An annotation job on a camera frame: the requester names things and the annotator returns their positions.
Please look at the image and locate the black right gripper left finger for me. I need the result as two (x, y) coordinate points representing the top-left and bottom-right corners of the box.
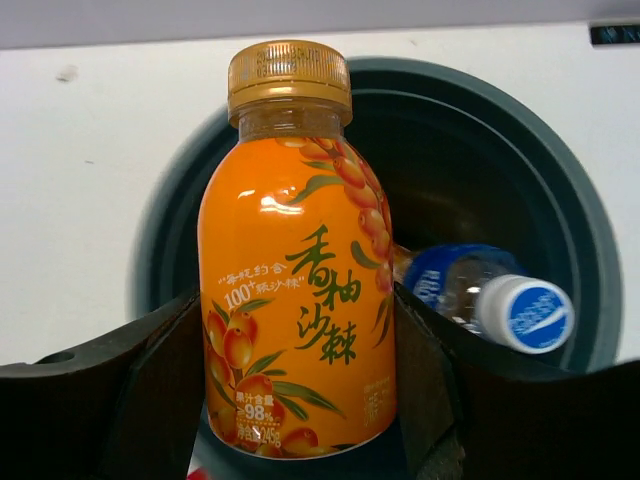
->
(1, 294), (204, 479)

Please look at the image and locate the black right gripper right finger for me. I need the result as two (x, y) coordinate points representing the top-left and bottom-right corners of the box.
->
(394, 287), (639, 479)

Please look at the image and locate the tall blue label water bottle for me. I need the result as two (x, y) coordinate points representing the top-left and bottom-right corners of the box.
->
(393, 244), (575, 355)

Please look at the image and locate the orange juice bottle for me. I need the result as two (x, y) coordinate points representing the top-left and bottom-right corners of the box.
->
(197, 40), (396, 460)

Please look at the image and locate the dark green plastic bin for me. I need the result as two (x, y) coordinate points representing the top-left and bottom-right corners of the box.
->
(127, 55), (624, 480)

